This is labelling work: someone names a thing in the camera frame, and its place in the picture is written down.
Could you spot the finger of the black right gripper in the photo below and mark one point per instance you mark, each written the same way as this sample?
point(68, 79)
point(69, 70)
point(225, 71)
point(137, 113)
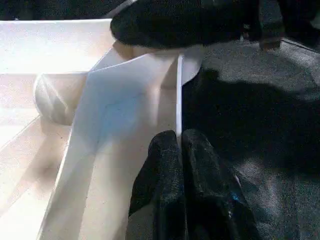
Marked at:
point(175, 22)

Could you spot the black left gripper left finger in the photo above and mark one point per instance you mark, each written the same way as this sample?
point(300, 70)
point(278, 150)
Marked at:
point(162, 175)

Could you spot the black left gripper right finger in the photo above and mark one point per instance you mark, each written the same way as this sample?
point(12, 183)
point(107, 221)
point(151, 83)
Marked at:
point(212, 195)

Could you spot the white plastic table top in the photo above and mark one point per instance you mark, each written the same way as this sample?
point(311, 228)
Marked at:
point(37, 45)

